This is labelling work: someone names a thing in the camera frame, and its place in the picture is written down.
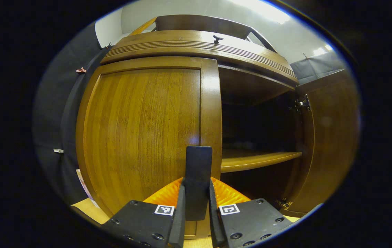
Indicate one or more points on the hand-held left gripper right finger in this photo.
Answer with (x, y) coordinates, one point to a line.
(215, 227)

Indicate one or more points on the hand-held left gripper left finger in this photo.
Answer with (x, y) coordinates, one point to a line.
(178, 227)

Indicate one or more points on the wooden cabinet door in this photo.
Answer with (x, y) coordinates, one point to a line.
(330, 144)
(140, 131)

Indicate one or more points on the wooden double-door shoe cabinet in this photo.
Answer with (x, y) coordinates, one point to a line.
(251, 86)

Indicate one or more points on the brass door hinge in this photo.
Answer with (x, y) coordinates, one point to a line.
(284, 204)

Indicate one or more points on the wooden inner cabinet shelf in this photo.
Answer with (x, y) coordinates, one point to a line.
(251, 160)

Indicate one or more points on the silver door hinge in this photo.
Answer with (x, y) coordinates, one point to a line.
(300, 104)

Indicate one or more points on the silver clip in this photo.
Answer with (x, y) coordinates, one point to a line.
(58, 151)

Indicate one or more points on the black backdrop cloth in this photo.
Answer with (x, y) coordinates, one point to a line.
(58, 113)
(319, 65)

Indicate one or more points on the copper clip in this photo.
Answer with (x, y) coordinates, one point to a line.
(81, 70)

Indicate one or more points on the wooden ribbed drawer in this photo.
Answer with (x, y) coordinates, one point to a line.
(182, 39)

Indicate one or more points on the black round drawer knob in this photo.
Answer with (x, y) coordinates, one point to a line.
(218, 39)

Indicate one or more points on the dark clip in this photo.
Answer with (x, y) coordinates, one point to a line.
(108, 45)

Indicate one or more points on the small ceiling light panel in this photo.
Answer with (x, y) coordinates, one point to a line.
(321, 50)

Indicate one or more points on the large ceiling light panel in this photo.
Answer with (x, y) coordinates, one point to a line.
(264, 8)

